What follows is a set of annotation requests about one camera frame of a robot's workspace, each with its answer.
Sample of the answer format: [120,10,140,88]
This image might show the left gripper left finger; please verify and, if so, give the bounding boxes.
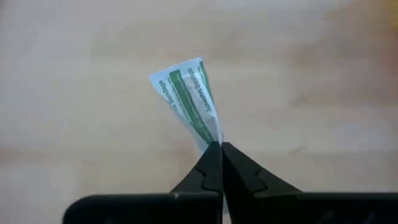
[169,141,224,224]

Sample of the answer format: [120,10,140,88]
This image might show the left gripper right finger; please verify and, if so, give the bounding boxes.
[221,141,305,224]

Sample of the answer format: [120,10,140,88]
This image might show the green striped bandage wrapper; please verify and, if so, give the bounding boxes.
[148,56,225,156]

